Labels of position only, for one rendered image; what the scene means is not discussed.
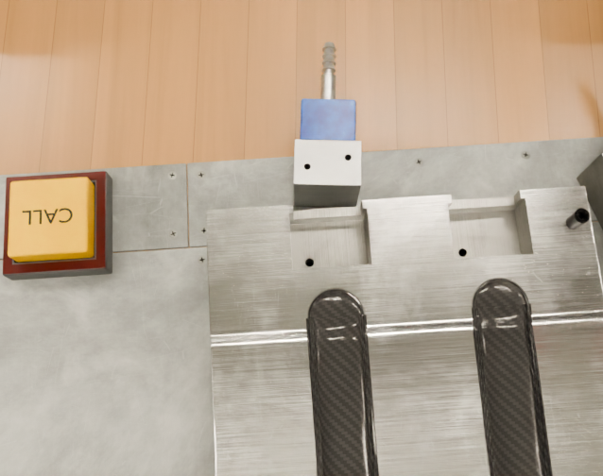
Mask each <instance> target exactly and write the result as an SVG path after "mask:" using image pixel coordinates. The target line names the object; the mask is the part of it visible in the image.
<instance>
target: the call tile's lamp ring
mask: <svg viewBox="0 0 603 476"><path fill-rule="evenodd" d="M80 177H87V178H88V179H89V180H96V260H84V261H69V262H54V263H26V264H12V259H11V258H10V257H9V256H8V243H9V193H10V183H11V182H13V181H21V180H36V179H65V178H80ZM105 267H106V172H105V171H104V172H89V173H74V174H59V175H44V176H29V177H14V178H7V183H6V208H5V232H4V256H3V274H4V275H5V274H19V273H33V272H48V271H62V270H78V269H92V268H105Z"/></svg>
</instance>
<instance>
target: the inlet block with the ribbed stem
mask: <svg viewBox="0 0 603 476"><path fill-rule="evenodd" d="M322 51H323V52H324V53H323V55H322V58H323V62H322V65H323V68H322V70H321V71H322V73H324V74H323V75H322V76H321V92H320V99H307V98H304V99H302V100H301V130H300V139H299V140H295V150H294V181H293V185H294V203H295V206H318V207H356V206H357V201H358V197H359V193H360V188H361V141H356V140H355V126H356V102H355V100H351V99H336V75H334V73H335V72H336V68H335V65H336V62H335V58H336V54H335V51H336V48H335V45H334V43H333V42H326V43H325V44H324V46H323V48H322Z"/></svg>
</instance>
